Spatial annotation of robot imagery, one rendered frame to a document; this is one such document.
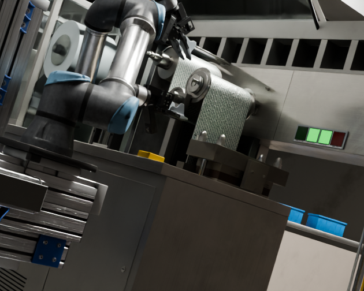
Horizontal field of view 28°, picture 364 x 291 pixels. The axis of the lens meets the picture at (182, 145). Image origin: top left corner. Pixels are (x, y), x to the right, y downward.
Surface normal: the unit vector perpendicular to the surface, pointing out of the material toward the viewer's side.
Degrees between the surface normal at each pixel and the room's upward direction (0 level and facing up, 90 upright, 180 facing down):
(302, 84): 90
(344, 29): 90
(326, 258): 90
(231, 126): 90
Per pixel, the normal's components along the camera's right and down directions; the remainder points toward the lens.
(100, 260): -0.74, -0.28
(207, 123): 0.61, 0.13
